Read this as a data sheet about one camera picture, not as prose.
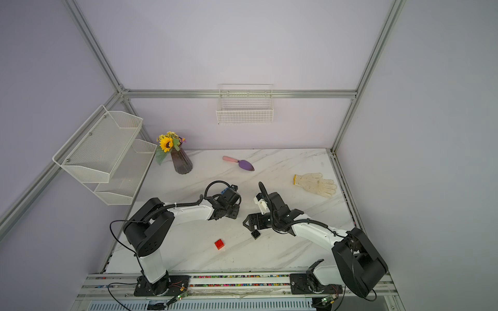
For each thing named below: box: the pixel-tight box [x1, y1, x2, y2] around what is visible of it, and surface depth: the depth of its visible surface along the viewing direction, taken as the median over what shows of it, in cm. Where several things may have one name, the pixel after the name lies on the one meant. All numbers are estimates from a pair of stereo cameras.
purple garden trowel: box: [222, 155, 255, 172], surface depth 114 cm
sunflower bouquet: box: [155, 130, 187, 166], surface depth 92 cm
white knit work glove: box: [293, 172, 338, 199], surface depth 106 cm
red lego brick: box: [213, 238, 226, 251], surface depth 85 cm
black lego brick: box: [250, 229, 261, 240], surface depth 87 cm
